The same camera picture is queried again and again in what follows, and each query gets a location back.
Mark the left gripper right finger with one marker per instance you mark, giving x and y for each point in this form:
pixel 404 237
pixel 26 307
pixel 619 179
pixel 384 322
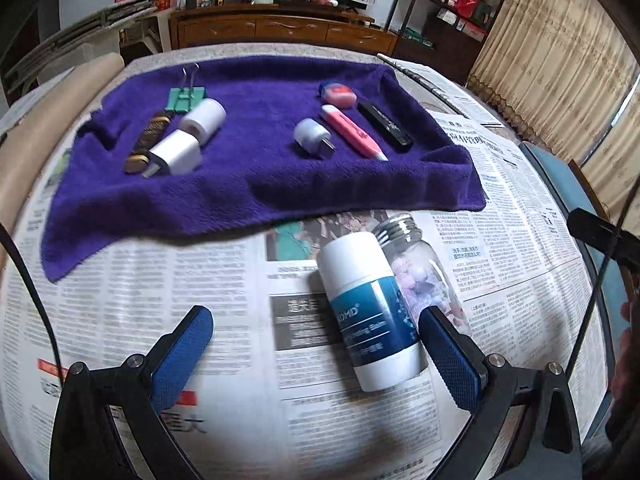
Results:
pixel 456 357

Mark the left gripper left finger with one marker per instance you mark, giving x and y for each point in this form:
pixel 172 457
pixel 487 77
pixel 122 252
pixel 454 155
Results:
pixel 175 355

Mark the white blue balm bottle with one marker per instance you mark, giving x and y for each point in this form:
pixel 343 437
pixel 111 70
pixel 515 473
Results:
pixel 378 331

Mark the clear candy bottle silver lid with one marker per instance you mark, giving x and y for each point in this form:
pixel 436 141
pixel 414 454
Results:
pixel 419 273

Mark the white square charger plug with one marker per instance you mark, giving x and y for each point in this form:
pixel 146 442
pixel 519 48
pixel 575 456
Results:
pixel 178 153

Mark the small white round jar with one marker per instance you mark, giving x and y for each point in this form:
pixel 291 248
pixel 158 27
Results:
pixel 204 120

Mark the grey round usb adapter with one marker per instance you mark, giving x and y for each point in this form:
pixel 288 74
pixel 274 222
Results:
pixel 314 139

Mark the pink highlighter pen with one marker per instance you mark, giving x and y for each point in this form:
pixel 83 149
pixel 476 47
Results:
pixel 355 136

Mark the person's hand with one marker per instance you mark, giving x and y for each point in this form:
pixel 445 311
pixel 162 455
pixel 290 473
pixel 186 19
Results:
pixel 625 384

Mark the newspaper sheets on table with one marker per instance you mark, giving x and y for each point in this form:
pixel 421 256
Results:
pixel 275 396

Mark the beige patterned curtain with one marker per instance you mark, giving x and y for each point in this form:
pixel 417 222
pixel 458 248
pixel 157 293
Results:
pixel 562 75

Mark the folded newspaper far side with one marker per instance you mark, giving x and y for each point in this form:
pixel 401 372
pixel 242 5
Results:
pixel 454 95

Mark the brown gold tube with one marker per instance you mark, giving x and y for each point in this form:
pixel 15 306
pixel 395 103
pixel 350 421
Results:
pixel 138 159

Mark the purple towel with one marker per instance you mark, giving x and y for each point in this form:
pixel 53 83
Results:
pixel 252 172

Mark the black rectangular lighter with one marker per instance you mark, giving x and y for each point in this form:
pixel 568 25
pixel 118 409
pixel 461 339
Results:
pixel 398 140

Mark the green binder clip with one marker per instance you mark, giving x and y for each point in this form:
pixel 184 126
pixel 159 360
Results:
pixel 187 95

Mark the beige sofa armrest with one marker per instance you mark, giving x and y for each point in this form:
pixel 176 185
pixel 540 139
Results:
pixel 33 140

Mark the pink blue eraser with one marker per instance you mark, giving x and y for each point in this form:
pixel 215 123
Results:
pixel 337 95

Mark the dark wooden shelf unit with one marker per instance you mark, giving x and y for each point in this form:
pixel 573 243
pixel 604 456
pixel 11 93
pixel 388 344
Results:
pixel 446 35

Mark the wooden tv cabinet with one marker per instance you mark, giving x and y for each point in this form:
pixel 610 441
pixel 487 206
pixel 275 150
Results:
pixel 294 23

